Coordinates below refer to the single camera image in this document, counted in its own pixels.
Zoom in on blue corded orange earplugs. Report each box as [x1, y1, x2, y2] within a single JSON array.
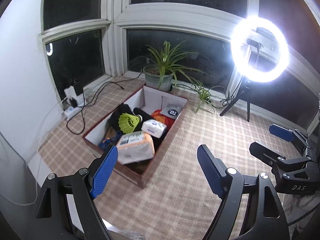
[[98, 131, 123, 151]]

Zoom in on orange white tissue pack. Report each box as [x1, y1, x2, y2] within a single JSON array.
[[116, 131, 155, 165]]

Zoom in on yellow plastic shuttlecock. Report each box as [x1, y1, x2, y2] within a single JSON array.
[[118, 113, 143, 134]]

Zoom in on black knit glove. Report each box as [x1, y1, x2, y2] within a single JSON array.
[[109, 103, 152, 134]]

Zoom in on white patterned tissue pack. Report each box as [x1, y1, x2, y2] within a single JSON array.
[[142, 119, 167, 138]]

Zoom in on grey logo fabric pouch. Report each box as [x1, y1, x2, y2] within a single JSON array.
[[160, 103, 183, 120]]

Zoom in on red fabric pouch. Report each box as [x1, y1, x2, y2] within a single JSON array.
[[151, 109, 175, 131]]

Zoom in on black tripod stand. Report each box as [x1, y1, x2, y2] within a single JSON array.
[[220, 79, 251, 122]]

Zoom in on white power strip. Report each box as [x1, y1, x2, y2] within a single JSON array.
[[64, 93, 87, 121]]

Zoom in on small spider plant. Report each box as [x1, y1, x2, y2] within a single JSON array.
[[174, 78, 225, 114]]

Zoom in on red cardboard box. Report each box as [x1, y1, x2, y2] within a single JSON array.
[[81, 84, 189, 189]]

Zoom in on white charger adapter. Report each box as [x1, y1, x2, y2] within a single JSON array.
[[64, 86, 77, 99]]

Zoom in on black phone holder clamp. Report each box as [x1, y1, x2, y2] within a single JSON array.
[[247, 27, 277, 72]]

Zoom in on large potted spider plant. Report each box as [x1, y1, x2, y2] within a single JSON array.
[[141, 41, 209, 92]]

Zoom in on white ring light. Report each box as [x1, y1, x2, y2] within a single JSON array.
[[231, 16, 290, 83]]

